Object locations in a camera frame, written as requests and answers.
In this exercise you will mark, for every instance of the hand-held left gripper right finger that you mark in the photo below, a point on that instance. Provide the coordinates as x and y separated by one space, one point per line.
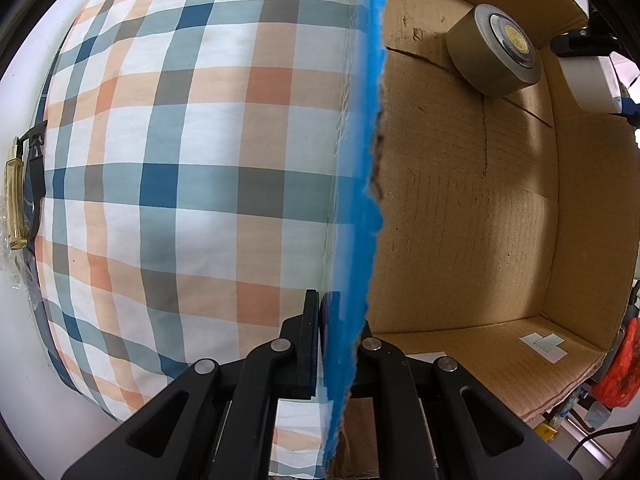
374 362

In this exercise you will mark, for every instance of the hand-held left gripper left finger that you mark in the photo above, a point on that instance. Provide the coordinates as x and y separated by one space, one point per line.
311 340

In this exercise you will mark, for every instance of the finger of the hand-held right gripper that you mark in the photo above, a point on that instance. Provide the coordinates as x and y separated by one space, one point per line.
580 44

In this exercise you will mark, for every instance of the white round jar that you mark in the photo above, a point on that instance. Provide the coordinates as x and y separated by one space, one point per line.
587 82

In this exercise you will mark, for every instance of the cardboard box with blue side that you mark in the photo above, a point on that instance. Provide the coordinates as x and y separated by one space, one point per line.
450 240

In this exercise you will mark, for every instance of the silver round tin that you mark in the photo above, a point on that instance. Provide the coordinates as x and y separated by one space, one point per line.
482 57

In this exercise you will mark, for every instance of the white sticker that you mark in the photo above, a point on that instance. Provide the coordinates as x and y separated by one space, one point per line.
544 347

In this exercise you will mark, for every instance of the small yellow object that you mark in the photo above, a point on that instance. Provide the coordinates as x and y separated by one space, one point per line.
547 431

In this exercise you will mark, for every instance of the plaid bedding in clear bag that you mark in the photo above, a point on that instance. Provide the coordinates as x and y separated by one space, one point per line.
190 160

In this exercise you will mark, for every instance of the red plastic bag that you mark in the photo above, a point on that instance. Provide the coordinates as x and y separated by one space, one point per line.
620 370

